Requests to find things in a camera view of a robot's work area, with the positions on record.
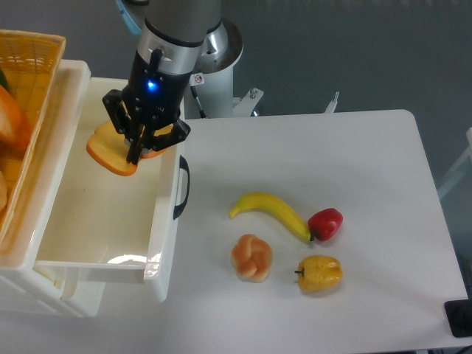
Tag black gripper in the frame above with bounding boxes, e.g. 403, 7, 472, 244
102, 49, 191, 164

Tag orange toy bread slice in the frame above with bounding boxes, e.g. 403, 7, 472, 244
86, 121, 169, 176

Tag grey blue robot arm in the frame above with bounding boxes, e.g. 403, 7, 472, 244
103, 1, 221, 164

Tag upper white drawer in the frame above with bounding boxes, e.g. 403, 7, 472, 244
35, 77, 184, 302

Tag knotted toy bread roll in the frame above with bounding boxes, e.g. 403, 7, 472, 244
231, 234, 273, 282

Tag white drawer cabinet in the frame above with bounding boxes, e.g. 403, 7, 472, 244
1, 60, 105, 317

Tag yellow toy banana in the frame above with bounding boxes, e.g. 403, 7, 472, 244
229, 192, 314, 243

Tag orange woven plastic basket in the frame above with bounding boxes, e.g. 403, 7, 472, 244
1, 29, 66, 253

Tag red toy bell pepper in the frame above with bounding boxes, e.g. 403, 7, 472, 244
308, 208, 344, 241

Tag yellow toy bell pepper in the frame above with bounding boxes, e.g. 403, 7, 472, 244
294, 255, 343, 293

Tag black device at table edge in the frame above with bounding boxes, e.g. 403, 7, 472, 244
444, 299, 471, 338

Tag black drawer handle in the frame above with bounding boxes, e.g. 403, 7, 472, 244
173, 156, 190, 220

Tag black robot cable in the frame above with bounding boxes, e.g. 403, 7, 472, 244
190, 85, 207, 119

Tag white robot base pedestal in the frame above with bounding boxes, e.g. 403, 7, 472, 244
183, 18, 243, 119

